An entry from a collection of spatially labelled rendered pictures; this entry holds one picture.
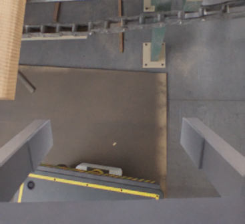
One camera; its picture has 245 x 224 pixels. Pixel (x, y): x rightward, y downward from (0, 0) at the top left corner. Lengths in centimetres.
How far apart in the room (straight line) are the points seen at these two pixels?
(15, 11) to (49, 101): 95
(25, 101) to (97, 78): 55
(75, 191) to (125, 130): 47
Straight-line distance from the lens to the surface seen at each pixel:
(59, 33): 79
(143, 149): 117
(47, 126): 17
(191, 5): 52
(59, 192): 97
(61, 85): 131
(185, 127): 17
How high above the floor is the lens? 117
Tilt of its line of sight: 80 degrees down
